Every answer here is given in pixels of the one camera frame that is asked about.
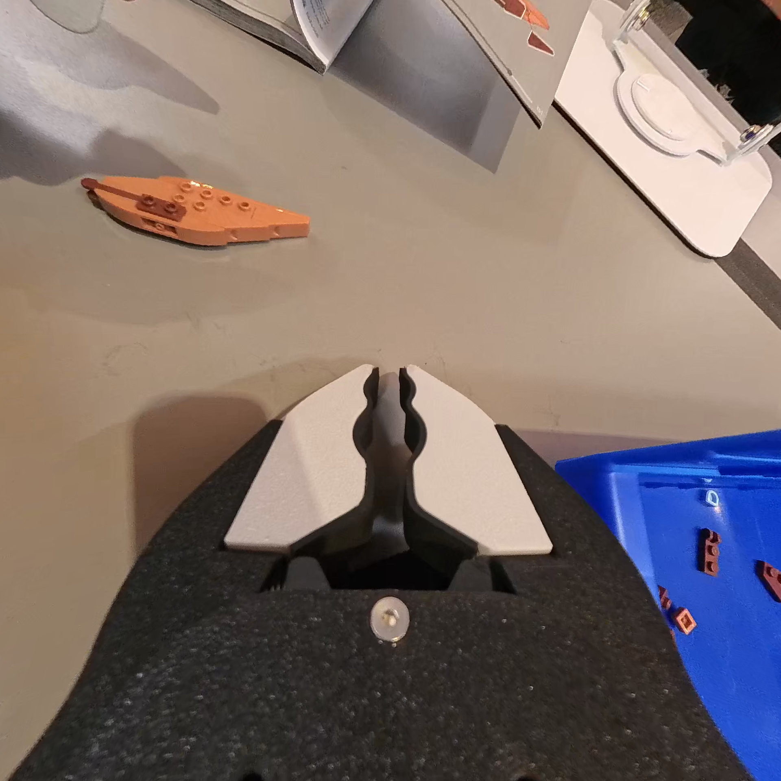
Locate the grey instruction booklet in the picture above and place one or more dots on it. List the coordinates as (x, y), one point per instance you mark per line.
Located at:
(427, 61)

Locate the clear small brick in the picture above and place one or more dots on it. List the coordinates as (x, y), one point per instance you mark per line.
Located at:
(712, 498)

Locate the dark grey strip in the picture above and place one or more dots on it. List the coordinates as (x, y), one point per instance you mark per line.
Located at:
(753, 280)

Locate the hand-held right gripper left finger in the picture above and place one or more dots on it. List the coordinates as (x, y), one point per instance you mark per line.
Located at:
(299, 476)

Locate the dark red brick plate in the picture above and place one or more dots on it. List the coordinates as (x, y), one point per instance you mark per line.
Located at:
(770, 579)
(709, 552)

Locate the small orange brick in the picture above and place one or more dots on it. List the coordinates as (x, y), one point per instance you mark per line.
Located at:
(686, 621)

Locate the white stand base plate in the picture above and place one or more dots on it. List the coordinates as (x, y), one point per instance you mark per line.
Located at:
(671, 177)

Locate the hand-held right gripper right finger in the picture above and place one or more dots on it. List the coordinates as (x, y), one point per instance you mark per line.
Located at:
(482, 482)

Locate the blue plastic bin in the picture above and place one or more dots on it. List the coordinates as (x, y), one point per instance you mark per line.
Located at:
(732, 671)

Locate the orange brick ship hull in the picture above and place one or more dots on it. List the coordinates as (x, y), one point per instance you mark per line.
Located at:
(232, 219)

